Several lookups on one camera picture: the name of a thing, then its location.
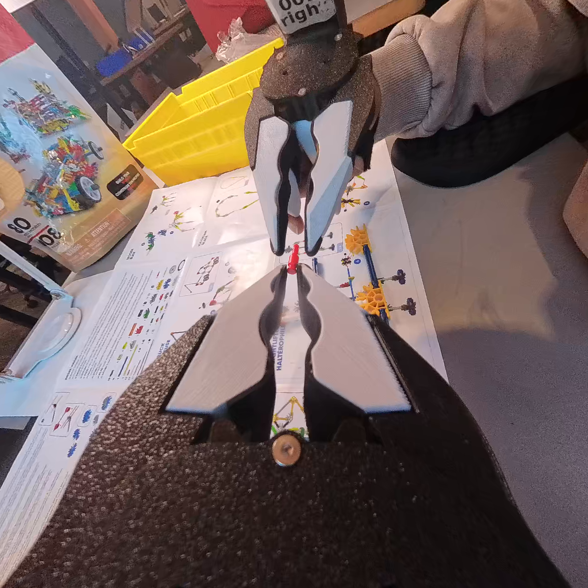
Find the short red toy rod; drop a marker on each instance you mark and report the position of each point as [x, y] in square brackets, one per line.
[293, 259]

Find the colourful construction toy model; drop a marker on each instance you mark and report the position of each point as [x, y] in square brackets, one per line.
[374, 298]

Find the white desk stand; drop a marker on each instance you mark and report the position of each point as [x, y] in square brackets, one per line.
[55, 326]

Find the black mesh chair seat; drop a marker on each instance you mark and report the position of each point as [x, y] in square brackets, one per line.
[482, 156]

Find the person's right hand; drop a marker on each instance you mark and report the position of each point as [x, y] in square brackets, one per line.
[296, 223]

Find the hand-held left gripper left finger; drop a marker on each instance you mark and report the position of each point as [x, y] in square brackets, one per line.
[220, 367]

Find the clear plastic bag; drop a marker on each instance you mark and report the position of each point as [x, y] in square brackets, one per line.
[239, 43]

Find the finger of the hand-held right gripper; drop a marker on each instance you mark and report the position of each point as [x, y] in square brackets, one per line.
[333, 156]
[268, 170]

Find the printed paper instruction sheet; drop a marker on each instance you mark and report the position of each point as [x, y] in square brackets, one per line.
[138, 330]

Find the blue storage crate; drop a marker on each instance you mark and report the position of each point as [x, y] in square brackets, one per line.
[112, 62]

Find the cardboard construction toy box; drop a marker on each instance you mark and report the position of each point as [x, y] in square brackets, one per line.
[69, 183]

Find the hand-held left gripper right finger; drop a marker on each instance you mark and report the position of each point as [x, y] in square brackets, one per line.
[358, 367]

